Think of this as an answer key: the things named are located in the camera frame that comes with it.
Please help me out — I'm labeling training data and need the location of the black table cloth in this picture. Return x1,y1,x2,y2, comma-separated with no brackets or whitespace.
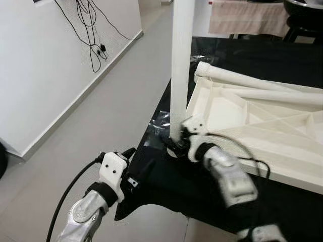
114,36,323,242

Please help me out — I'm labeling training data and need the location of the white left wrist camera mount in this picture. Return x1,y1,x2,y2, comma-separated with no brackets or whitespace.
98,151,129,202

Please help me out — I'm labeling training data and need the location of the crinkled clear plastic wrap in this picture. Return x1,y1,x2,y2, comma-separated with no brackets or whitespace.
146,111,172,147

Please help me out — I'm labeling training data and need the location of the beige cloth covered table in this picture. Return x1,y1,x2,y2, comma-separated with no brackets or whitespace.
208,0,291,38

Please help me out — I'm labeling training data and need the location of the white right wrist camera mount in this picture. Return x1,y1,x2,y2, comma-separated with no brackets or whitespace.
181,116,207,163

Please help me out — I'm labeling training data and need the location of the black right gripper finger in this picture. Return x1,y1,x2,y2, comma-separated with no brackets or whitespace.
160,134,178,153

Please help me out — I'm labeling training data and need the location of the black wall cable with switch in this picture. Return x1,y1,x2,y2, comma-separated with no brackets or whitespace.
53,0,109,74

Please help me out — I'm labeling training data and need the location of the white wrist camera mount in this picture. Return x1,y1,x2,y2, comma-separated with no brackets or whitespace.
181,116,207,163
98,151,129,202

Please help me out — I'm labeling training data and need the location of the black round stool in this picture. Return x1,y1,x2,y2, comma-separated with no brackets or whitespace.
283,15,323,43

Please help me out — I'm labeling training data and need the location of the black hanging wall cable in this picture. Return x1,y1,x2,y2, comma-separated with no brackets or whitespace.
86,0,143,41

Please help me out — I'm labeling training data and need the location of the white plastic table top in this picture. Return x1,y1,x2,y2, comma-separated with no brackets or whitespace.
167,68,323,195

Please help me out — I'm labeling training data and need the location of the clear plastic bag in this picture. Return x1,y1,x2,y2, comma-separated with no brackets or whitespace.
191,53,218,65

